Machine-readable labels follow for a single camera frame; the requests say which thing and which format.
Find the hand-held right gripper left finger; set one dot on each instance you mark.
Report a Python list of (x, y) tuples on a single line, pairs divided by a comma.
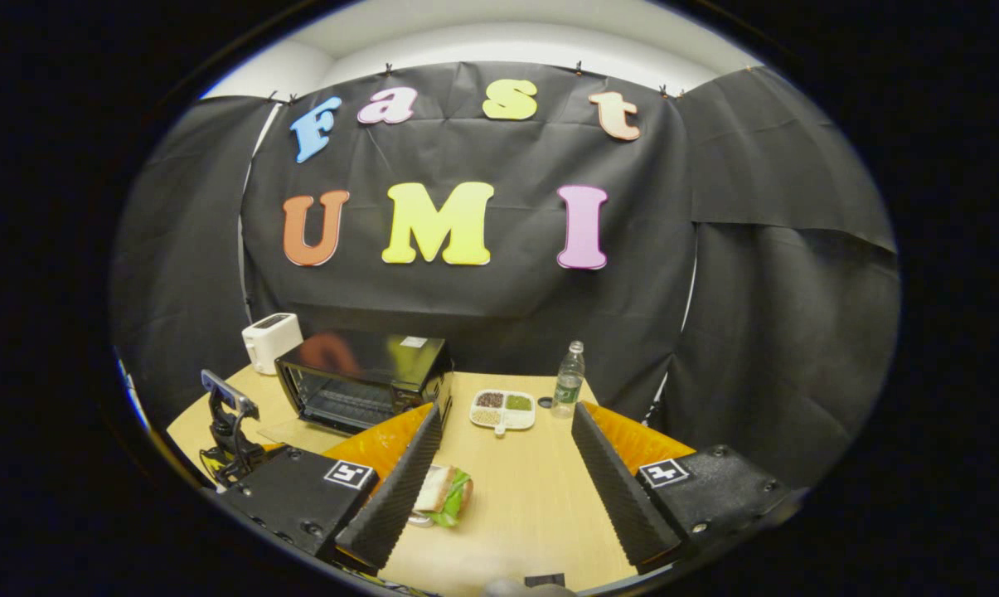
[(395, 506)]

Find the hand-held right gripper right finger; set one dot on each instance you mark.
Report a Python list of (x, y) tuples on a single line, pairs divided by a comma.
[(619, 497)]

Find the lettuce sandwich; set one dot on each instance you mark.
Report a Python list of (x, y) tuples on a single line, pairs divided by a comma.
[(445, 493)]

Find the black electric oven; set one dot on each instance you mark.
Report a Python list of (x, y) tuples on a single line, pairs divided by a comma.
[(358, 356)]

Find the white toaster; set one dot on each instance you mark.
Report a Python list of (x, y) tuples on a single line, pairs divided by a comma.
[(271, 344)]

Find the clear plastic water bottle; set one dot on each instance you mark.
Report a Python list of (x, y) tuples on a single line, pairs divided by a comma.
[(567, 390)]

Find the white divided tray with beans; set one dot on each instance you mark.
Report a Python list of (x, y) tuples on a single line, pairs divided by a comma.
[(503, 412)]

